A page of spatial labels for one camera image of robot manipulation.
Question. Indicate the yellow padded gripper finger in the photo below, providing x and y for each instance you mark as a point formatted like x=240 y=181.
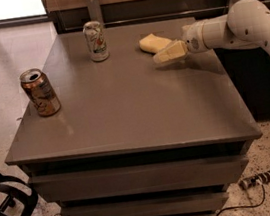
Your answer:
x=175 y=50

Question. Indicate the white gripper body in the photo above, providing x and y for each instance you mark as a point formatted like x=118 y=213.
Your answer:
x=193 y=40

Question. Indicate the yellow sponge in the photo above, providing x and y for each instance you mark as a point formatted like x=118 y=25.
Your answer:
x=153 y=44

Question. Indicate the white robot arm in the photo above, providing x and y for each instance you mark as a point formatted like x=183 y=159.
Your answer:
x=245 y=26

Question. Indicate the white 7up can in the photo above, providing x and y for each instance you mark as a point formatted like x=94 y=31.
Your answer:
x=96 y=43

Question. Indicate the orange soda can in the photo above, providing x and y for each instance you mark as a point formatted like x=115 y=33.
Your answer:
x=37 y=86

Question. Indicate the grey drawer cabinet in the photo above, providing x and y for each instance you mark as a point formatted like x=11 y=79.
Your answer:
x=131 y=139

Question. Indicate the white power strip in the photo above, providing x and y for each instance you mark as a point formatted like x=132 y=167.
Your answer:
x=250 y=182

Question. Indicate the left metal bracket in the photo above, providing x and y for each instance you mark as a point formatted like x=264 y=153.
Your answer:
x=94 y=10

